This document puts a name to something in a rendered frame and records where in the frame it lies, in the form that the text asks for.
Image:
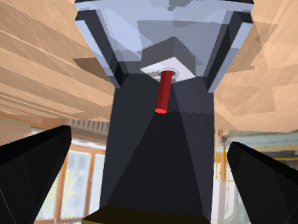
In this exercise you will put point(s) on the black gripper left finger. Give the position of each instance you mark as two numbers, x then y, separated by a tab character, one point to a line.
28	168

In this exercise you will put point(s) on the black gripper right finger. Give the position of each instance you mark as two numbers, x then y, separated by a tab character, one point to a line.
268	188

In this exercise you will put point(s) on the dark red peg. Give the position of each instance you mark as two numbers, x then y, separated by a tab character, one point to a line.
163	92

